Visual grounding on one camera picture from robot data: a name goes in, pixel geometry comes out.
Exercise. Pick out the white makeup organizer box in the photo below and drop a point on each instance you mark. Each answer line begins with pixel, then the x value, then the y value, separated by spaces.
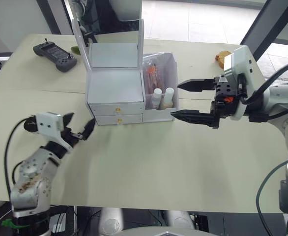
pixel 114 86

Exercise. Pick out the grey rounded shape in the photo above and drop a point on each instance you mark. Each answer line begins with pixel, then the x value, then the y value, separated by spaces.
pixel 179 220

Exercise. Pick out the black handheld remote controller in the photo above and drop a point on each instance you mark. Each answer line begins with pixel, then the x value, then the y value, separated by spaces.
pixel 54 55

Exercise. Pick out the dark window frame post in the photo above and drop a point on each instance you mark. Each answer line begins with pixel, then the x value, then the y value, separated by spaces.
pixel 264 24
pixel 51 16

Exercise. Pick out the brown bread-like object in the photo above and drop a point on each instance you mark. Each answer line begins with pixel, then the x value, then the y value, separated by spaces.
pixel 222 60

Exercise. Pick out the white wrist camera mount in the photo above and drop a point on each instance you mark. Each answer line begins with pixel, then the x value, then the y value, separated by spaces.
pixel 242 64
pixel 48 123

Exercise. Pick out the white cap beige bottle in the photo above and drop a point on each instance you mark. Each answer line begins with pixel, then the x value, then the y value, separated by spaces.
pixel 169 97

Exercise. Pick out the tall white organizer drawer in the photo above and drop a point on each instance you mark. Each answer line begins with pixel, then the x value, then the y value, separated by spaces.
pixel 114 108

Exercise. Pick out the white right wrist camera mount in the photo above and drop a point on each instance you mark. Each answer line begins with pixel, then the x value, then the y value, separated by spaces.
pixel 242 64

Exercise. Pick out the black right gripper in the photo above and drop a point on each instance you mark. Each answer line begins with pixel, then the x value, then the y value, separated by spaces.
pixel 223 98

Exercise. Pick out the orange brush set clear pack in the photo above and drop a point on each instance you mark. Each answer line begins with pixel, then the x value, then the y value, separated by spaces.
pixel 153 73

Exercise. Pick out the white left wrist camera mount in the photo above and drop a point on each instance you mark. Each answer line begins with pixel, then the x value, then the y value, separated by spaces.
pixel 48 123

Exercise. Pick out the green clip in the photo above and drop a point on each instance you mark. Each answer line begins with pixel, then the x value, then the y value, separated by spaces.
pixel 10 223

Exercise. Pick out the white framed organizer mirror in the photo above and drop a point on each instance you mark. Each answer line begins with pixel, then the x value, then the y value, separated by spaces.
pixel 109 19

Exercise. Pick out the short white organizer drawer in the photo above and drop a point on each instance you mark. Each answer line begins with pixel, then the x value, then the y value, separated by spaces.
pixel 119 119

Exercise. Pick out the white cap clear bottle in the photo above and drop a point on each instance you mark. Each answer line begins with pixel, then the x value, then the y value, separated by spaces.
pixel 157 97

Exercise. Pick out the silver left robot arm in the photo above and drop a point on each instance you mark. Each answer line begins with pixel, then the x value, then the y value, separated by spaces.
pixel 33 172

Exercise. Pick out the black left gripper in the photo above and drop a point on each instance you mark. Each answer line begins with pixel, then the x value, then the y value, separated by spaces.
pixel 70 137

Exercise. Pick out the small green object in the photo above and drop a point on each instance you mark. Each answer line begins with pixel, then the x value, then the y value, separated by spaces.
pixel 75 50

